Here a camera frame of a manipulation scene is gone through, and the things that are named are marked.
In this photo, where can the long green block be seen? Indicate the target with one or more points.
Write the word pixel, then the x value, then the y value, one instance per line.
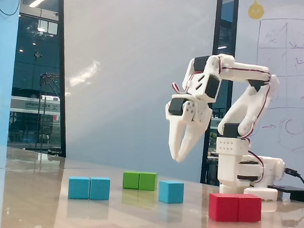
pixel 139 181

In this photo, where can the flat black box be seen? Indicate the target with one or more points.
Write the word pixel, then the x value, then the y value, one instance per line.
pixel 291 192

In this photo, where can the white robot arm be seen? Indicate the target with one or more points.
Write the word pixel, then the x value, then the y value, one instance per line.
pixel 230 166

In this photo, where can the dark scaffold tower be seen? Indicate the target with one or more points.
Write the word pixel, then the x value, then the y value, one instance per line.
pixel 45 100

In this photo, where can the yellow round sticker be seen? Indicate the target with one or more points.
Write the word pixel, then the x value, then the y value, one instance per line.
pixel 256 11

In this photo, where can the long red block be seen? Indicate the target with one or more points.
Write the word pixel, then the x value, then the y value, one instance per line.
pixel 234 208

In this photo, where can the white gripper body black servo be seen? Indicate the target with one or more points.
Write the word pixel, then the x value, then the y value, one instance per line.
pixel 187 115

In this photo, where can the small blue cube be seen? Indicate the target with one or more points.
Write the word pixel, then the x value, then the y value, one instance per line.
pixel 170 192

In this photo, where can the white fixed gripper finger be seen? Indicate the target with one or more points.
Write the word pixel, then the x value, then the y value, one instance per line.
pixel 176 137

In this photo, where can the white movable gripper finger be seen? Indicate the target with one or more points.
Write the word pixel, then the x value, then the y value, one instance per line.
pixel 193 135

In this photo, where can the long blue block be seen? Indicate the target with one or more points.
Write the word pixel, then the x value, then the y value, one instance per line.
pixel 89 188

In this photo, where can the black window frame post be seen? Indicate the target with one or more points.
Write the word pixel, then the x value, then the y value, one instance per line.
pixel 61 78

